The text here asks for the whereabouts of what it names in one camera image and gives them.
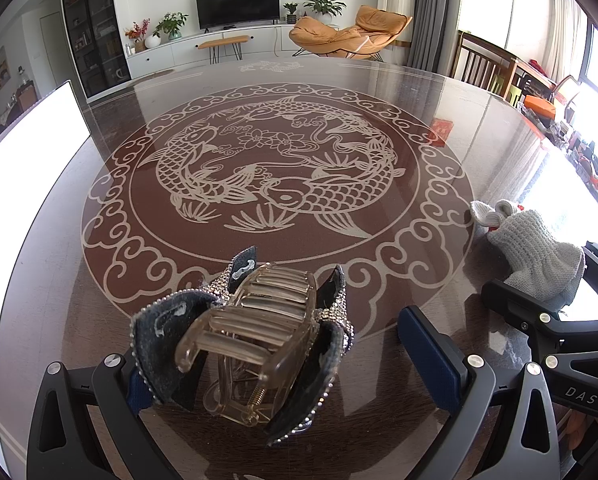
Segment cluttered wooden side table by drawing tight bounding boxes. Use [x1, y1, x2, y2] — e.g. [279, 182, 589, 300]
[509, 57, 598, 206]

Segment dark glass display cabinet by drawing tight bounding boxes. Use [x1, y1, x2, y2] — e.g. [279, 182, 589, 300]
[60, 0, 132, 101]

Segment green potted plant glass vase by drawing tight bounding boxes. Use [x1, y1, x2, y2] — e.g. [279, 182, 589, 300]
[152, 12, 190, 42]

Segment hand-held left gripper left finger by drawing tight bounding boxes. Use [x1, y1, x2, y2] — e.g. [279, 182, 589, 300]
[26, 352, 180, 480]

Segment black television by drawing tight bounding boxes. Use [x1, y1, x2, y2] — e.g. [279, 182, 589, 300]
[195, 0, 281, 30]

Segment rhinestone bow hair clip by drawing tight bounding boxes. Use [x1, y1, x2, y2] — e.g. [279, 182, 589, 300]
[130, 246, 356, 447]

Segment dark wooden chair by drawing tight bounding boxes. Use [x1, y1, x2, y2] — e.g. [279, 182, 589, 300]
[451, 30, 520, 106]

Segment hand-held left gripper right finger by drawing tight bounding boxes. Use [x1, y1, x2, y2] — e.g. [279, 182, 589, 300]
[398, 305, 577, 480]

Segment orange lounge chair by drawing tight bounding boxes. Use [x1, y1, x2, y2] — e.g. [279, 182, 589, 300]
[289, 5, 414, 63]

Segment white television console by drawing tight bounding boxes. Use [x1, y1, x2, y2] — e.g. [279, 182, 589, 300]
[125, 22, 310, 78]

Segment wooden bench black legs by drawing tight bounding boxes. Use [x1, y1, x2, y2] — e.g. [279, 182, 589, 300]
[199, 35, 252, 63]

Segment large leafy potted plant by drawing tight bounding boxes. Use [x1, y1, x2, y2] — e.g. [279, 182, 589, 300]
[303, 0, 347, 25]

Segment orange box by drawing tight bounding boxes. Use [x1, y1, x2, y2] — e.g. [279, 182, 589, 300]
[523, 94, 557, 118]

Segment red flower arrangement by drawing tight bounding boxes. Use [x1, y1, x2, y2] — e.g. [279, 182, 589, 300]
[125, 18, 150, 53]

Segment beige sheer curtain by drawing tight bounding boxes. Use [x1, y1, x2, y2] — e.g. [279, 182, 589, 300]
[379, 0, 420, 66]

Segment grey curtain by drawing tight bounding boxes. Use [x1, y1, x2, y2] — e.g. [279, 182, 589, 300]
[406, 0, 466, 78]

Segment white knit glove orange cuff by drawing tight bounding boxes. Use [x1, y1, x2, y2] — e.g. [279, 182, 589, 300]
[470, 199, 526, 233]
[488, 209, 587, 308]

